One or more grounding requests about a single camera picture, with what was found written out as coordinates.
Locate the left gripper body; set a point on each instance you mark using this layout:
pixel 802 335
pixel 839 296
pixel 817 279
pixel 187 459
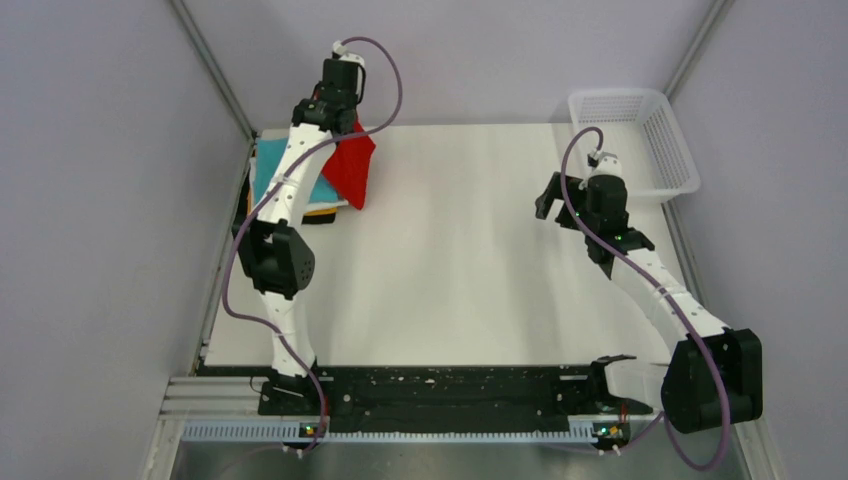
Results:
pixel 352 106

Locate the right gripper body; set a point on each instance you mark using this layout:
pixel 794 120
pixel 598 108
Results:
pixel 578 200

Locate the red t shirt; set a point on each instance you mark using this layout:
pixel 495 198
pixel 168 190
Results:
pixel 347 169

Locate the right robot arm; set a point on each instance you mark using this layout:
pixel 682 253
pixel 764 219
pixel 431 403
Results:
pixel 707 357

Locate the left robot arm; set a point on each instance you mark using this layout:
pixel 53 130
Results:
pixel 273 253

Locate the folded blue t shirt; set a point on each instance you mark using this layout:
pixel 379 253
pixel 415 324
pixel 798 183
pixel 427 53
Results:
pixel 274 144

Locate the white plastic basket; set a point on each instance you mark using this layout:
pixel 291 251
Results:
pixel 640 127

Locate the folded white t shirt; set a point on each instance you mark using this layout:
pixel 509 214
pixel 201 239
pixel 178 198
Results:
pixel 324 198

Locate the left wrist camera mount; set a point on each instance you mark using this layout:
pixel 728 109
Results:
pixel 342 52

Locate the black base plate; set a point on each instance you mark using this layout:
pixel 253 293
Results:
pixel 447 399

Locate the white cable duct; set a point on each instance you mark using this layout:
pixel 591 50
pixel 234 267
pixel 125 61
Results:
pixel 296 432

